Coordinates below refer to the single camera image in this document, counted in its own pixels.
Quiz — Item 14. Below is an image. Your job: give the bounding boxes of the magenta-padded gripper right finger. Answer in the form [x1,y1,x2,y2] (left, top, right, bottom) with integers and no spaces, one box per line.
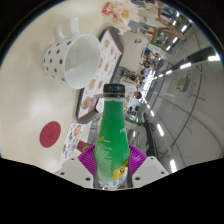
[125,144,170,190]

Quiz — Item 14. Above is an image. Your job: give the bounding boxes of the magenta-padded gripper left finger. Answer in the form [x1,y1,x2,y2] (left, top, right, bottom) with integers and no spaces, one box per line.
[54,145,98,190]

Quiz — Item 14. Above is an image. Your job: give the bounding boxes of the green plastic drink bottle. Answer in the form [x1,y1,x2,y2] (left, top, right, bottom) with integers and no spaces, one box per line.
[92,83,131,191]

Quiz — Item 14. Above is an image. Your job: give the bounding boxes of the red paper cup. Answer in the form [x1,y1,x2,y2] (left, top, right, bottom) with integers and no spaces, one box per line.
[76,140,94,154]

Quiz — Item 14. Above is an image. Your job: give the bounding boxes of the colourful printed leaflet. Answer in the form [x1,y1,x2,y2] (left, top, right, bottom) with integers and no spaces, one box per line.
[59,122,87,163]

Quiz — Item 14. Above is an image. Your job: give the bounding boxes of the flat round red coaster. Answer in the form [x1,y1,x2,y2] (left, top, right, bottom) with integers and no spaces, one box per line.
[39,120,62,149]

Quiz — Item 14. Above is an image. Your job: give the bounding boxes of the crumpled white napkin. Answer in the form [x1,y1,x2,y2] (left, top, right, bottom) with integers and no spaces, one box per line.
[94,96,105,114]

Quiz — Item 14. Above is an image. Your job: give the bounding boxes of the ceiling air conditioner unit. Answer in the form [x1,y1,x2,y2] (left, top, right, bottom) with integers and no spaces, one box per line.
[175,74,190,93]

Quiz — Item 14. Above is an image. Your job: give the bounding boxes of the brown food tray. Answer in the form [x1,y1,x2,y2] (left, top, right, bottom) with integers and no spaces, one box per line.
[75,26,125,125]

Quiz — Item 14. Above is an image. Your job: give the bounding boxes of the white black-dotted mug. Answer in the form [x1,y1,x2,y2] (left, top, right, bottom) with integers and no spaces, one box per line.
[42,17,102,90]

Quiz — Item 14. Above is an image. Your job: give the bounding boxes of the group of ceiling lights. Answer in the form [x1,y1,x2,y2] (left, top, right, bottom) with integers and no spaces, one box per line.
[146,9,222,174]

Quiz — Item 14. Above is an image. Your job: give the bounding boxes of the person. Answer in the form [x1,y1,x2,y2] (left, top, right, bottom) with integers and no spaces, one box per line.
[154,16,188,43]

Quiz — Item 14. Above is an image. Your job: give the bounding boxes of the small red sauce packet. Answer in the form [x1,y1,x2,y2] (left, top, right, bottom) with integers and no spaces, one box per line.
[101,2,114,16]

